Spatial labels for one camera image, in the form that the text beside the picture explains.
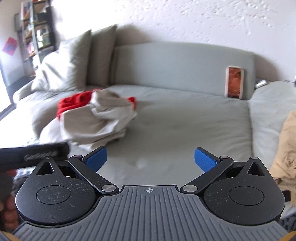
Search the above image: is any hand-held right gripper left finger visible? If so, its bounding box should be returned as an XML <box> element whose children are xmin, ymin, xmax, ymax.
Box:
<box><xmin>35</xmin><ymin>146</ymin><xmax>119</xmax><ymax>194</ymax></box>

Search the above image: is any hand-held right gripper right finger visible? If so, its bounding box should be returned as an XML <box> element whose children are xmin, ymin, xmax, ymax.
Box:
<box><xmin>180</xmin><ymin>147</ymin><xmax>271</xmax><ymax>194</ymax></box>

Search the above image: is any white hoodie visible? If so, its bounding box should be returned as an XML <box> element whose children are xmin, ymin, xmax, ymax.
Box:
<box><xmin>60</xmin><ymin>89</ymin><xmax>138</xmax><ymax>147</ymax></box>

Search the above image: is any person's left hand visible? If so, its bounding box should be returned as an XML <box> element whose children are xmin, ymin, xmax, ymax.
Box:
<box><xmin>0</xmin><ymin>170</ymin><xmax>20</xmax><ymax>232</ymax></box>

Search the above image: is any grey sofa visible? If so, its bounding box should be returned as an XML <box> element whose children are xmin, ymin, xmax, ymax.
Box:
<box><xmin>13</xmin><ymin>42</ymin><xmax>257</xmax><ymax>186</ymax></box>

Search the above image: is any red garment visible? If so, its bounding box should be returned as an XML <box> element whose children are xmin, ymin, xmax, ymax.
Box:
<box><xmin>57</xmin><ymin>89</ymin><xmax>137</xmax><ymax>120</ymax></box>

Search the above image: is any bright window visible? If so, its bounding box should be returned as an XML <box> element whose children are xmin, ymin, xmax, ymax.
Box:
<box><xmin>0</xmin><ymin>56</ymin><xmax>16</xmax><ymax>116</ymax></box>

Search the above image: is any beige cloth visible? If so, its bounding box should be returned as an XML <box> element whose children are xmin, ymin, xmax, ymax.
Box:
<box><xmin>269</xmin><ymin>110</ymin><xmax>296</xmax><ymax>186</ymax></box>

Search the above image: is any smartphone with white case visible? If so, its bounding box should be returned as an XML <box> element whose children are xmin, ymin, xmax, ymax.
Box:
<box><xmin>224</xmin><ymin>66</ymin><xmax>245</xmax><ymax>100</ymax></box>

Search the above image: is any white pillow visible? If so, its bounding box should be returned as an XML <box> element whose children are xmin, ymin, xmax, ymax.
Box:
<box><xmin>31</xmin><ymin>38</ymin><xmax>87</xmax><ymax>92</ymax></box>

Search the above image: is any dark patterned blanket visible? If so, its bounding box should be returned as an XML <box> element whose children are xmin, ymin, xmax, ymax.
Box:
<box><xmin>279</xmin><ymin>212</ymin><xmax>296</xmax><ymax>234</ymax></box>

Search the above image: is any bookshelf with books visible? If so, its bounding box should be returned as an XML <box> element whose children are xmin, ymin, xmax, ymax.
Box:
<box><xmin>13</xmin><ymin>0</ymin><xmax>56</xmax><ymax>77</ymax></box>

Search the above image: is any red wall poster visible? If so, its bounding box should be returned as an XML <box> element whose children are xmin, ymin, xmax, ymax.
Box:
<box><xmin>2</xmin><ymin>36</ymin><xmax>18</xmax><ymax>56</ymax></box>

